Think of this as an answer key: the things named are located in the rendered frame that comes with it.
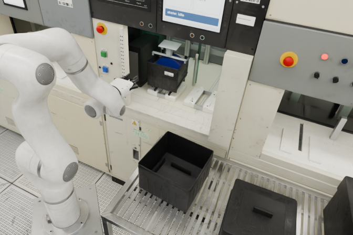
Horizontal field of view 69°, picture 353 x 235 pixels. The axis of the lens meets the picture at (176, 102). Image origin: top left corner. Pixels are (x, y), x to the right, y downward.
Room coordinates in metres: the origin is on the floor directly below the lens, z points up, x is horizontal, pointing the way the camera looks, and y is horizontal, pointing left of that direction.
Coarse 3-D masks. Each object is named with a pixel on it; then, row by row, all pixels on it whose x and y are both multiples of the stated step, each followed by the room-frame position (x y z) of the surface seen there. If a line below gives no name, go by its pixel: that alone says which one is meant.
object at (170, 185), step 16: (160, 144) 0.96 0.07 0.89; (176, 144) 1.00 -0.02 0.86; (192, 144) 0.96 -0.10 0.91; (144, 160) 0.84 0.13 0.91; (160, 160) 0.96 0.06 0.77; (176, 160) 0.97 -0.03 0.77; (192, 160) 0.95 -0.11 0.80; (208, 160) 0.84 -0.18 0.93; (144, 176) 0.77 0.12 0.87; (160, 176) 0.73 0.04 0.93; (176, 176) 0.86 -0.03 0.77; (192, 176) 0.87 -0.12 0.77; (160, 192) 0.73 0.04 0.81; (176, 192) 0.69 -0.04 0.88; (192, 192) 0.70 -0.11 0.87
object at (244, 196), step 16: (240, 192) 0.73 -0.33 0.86; (256, 192) 0.74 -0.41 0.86; (272, 192) 0.75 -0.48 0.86; (240, 208) 0.65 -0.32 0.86; (256, 208) 0.64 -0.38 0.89; (272, 208) 0.66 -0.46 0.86; (288, 208) 0.67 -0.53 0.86; (224, 224) 0.57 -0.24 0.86; (240, 224) 0.58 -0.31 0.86; (256, 224) 0.58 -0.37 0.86; (272, 224) 0.59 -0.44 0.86; (288, 224) 0.59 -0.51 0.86
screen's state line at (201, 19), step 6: (168, 12) 1.20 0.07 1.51; (174, 12) 1.19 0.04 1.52; (180, 12) 1.18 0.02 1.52; (186, 12) 1.16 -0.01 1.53; (186, 18) 1.16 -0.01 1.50; (192, 18) 1.15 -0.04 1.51; (198, 18) 1.14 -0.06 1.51; (204, 18) 1.13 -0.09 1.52; (210, 18) 1.12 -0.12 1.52; (216, 18) 1.11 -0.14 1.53; (210, 24) 1.12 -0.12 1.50; (216, 24) 1.11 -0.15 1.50
